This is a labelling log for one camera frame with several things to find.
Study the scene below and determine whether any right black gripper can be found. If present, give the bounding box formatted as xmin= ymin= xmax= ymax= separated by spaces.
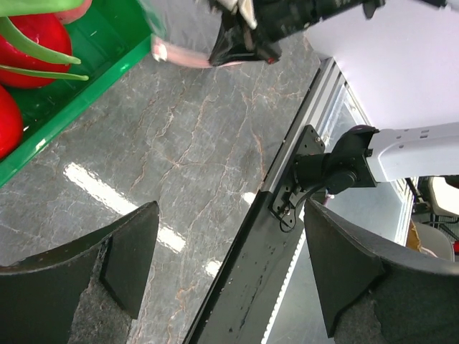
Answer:
xmin=209 ymin=1 xmax=385 ymax=67

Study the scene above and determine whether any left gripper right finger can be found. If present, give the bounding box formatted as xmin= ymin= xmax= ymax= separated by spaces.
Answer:
xmin=304 ymin=201 xmax=458 ymax=343

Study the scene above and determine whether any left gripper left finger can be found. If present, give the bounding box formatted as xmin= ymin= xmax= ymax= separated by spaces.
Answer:
xmin=1 ymin=201 xmax=159 ymax=343

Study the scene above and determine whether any clear pink zip top bag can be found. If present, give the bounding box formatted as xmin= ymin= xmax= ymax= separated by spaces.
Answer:
xmin=139 ymin=1 xmax=257 ymax=69

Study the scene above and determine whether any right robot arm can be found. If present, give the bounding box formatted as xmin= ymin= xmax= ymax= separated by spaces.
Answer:
xmin=209 ymin=1 xmax=458 ymax=204

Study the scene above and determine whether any green plastic crate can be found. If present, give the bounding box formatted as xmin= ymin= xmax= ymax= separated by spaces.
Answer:
xmin=1 ymin=0 xmax=151 ymax=184

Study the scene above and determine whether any pink dragon fruit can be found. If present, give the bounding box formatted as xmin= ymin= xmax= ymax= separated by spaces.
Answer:
xmin=1 ymin=1 xmax=92 ymax=89

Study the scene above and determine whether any red apple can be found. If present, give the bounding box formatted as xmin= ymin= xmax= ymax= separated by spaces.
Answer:
xmin=0 ymin=87 xmax=24 ymax=159
xmin=1 ymin=13 xmax=80 ymax=73

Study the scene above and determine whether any white cable duct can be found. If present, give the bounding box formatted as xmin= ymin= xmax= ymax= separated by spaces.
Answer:
xmin=260 ymin=232 xmax=306 ymax=344

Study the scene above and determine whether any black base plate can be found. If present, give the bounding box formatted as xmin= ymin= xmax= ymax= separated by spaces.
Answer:
xmin=184 ymin=125 xmax=324 ymax=343

